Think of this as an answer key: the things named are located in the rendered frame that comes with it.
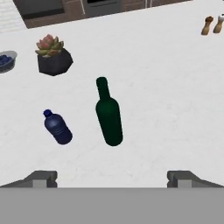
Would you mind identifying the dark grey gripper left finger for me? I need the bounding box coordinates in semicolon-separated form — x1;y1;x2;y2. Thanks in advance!
0;170;59;189

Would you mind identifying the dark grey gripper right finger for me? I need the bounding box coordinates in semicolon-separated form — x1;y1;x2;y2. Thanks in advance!
166;170;224;189

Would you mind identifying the dark blue plastic bottle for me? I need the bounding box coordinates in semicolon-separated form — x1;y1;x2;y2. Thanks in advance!
43;108;74;145

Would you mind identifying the dark green glass bottle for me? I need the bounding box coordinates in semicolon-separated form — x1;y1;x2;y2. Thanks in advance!
94;76;124;147

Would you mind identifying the grey bowl of blueberries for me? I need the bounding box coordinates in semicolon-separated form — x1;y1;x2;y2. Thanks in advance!
0;50;18;74

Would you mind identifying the succulent in black pot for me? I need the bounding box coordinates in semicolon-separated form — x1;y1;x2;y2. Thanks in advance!
34;33;74;77

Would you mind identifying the brown wooden pepper mill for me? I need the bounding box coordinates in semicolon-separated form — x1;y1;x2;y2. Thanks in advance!
200;16;214;37

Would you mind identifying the wooden salt mill white top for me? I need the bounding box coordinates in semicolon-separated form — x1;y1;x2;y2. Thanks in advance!
213;13;224;34

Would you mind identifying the brown cupboard run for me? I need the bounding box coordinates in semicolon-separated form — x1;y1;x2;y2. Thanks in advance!
11;0;193;30

